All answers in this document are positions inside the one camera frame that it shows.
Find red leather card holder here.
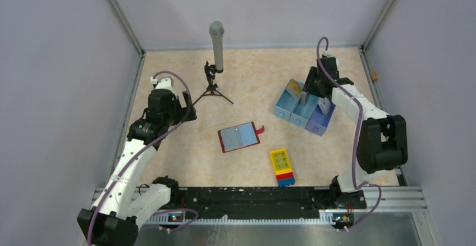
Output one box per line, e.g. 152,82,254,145
217,122,265,153

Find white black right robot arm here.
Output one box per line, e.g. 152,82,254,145
303,56,408,208

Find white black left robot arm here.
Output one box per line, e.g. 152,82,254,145
77,89,197,245

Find blue three-slot card box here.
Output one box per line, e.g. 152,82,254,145
273,84,335,136

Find black tripod stand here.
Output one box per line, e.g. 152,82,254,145
193,61,234,105

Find yellow red blue toy block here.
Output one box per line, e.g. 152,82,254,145
269,149,295,188

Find grey microphone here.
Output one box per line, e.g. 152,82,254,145
209,21,225,73

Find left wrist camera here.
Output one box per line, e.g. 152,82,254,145
150,76,175,93

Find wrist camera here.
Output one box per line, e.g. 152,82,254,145
321,51,337,60
150,76,175,93

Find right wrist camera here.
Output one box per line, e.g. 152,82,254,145
321,51,337,60

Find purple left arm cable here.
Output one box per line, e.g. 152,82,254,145
86,71,200,246

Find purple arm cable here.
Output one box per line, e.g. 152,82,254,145
86,71,200,246
316,37,383,232

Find small tan object on rail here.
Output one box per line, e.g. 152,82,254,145
369,71,378,82

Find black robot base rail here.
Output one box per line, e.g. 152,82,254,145
162,186,367,220

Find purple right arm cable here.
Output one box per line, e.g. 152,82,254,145
316,37,383,232

